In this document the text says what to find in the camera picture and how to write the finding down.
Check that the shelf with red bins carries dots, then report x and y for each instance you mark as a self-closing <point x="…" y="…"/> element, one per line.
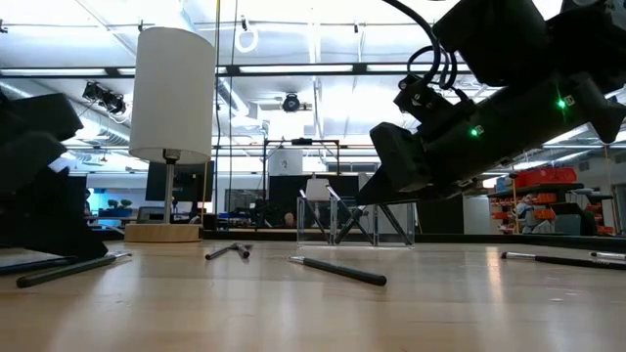
<point x="545" y="177"/>

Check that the person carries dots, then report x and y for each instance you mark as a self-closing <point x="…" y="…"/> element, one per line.
<point x="88" y="203"/>

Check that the black aluminium table frame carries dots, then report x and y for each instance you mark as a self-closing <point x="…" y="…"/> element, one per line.
<point x="464" y="238"/>

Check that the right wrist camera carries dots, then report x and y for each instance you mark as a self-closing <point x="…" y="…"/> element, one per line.
<point x="425" y="100"/>

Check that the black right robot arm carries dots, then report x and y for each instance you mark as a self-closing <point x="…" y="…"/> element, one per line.
<point x="513" y="117"/>

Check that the white shade wooden base lamp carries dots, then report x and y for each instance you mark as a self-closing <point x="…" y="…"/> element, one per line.
<point x="173" y="98"/>

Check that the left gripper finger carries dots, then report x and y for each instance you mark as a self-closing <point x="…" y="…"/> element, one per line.
<point x="44" y="220"/>

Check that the white numbered sign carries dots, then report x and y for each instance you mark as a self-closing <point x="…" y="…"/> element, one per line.
<point x="285" y="163"/>

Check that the small white table lamp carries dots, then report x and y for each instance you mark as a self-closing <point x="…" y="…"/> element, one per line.
<point x="318" y="189"/>

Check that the clear acrylic organizer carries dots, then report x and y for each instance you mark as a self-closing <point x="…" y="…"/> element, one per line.
<point x="375" y="237"/>

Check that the black partition panel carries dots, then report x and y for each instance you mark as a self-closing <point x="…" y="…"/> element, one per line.
<point x="440" y="215"/>

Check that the black overhead light bar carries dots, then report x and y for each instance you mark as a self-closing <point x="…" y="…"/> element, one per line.
<point x="359" y="69"/>

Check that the black monitor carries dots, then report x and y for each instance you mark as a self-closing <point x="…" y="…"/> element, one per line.
<point x="191" y="183"/>

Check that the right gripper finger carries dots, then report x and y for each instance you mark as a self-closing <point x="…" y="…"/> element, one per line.
<point x="391" y="193"/>

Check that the small green plants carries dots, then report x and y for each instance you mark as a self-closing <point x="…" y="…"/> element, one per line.
<point x="126" y="203"/>

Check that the black overhead camera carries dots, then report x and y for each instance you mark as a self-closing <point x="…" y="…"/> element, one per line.
<point x="291" y="103"/>

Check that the black ceiling spotlight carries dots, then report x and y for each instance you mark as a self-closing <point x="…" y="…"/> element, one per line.
<point x="105" y="99"/>

